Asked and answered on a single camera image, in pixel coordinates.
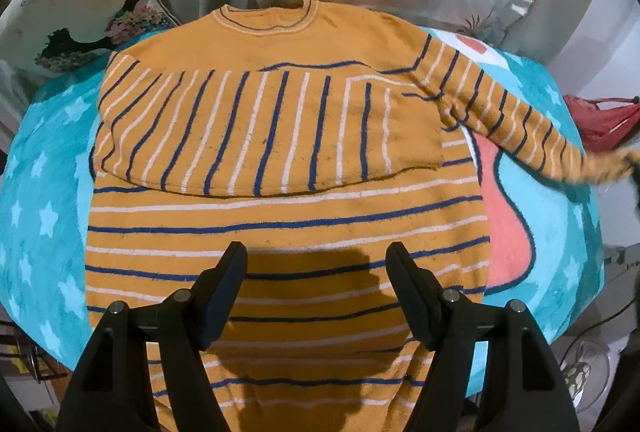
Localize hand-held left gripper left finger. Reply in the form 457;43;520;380
55;241;249;432

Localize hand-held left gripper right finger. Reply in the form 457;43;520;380
386;242;583;432

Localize orange striped sweater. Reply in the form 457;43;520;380
85;0;640;432

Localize red bag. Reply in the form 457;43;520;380
562;94;640;153

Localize clear glass container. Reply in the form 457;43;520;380
557;337;613;408

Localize turquoise star print blanket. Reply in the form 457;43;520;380
0;24;606;393

